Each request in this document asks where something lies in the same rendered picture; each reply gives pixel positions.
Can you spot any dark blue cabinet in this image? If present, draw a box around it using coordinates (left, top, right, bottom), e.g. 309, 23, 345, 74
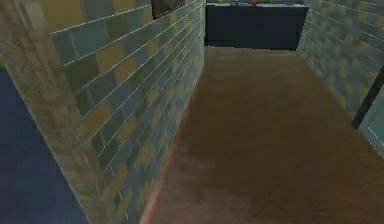
203, 2, 310, 52

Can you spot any pale door with black frame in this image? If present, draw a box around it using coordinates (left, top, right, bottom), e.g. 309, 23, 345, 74
351, 64, 384, 158

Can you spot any dark framed wall picture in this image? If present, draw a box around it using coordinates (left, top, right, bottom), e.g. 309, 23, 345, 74
150, 0, 186, 21

